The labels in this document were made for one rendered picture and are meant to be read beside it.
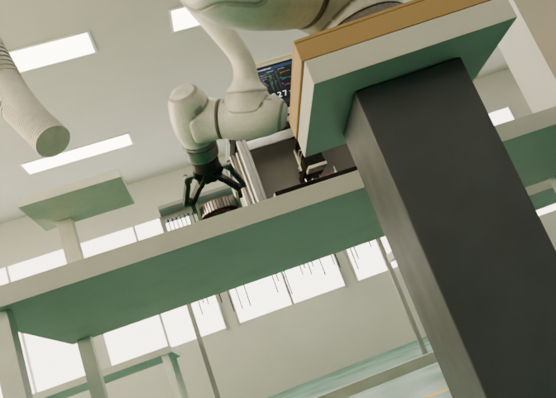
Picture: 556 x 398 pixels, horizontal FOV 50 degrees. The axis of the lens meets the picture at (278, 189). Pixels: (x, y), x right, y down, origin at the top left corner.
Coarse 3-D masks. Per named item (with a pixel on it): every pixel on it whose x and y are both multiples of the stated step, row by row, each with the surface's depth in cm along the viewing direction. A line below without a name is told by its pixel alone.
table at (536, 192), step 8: (536, 184) 306; (544, 184) 307; (528, 192) 304; (536, 192) 305; (544, 192) 314; (552, 192) 327; (536, 200) 339; (544, 200) 356; (552, 200) 373; (536, 208) 384; (392, 256) 369
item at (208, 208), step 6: (222, 198) 170; (228, 198) 170; (234, 198) 172; (204, 204) 170; (210, 204) 169; (216, 204) 169; (222, 204) 169; (228, 204) 169; (234, 204) 171; (204, 210) 170; (210, 210) 169; (216, 210) 169; (222, 210) 173; (228, 210) 175; (204, 216) 171; (210, 216) 173
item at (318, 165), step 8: (320, 152) 188; (304, 160) 187; (312, 160) 187; (320, 160) 187; (304, 168) 187; (312, 168) 184; (320, 168) 187; (304, 176) 194; (312, 176) 196; (320, 176) 196
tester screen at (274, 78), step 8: (280, 64) 206; (288, 64) 206; (264, 72) 204; (272, 72) 205; (280, 72) 205; (288, 72) 205; (264, 80) 203; (272, 80) 204; (280, 80) 204; (288, 80) 204; (272, 88) 203; (280, 88) 203; (288, 88) 203; (288, 96) 202; (288, 104) 201
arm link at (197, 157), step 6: (210, 144) 154; (216, 144) 157; (186, 150) 154; (198, 150) 153; (204, 150) 153; (210, 150) 154; (216, 150) 157; (192, 156) 155; (198, 156) 154; (204, 156) 155; (210, 156) 156; (216, 156) 158; (192, 162) 156; (198, 162) 156; (204, 162) 156
